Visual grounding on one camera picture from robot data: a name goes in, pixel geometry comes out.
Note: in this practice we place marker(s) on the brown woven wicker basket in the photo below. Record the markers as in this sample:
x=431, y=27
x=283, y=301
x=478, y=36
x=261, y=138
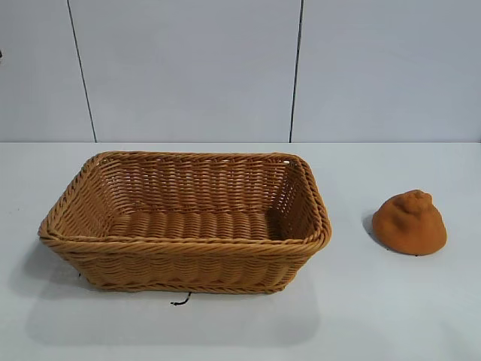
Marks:
x=180, y=263

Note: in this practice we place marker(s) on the small black thread scrap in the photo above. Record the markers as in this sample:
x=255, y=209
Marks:
x=183, y=301

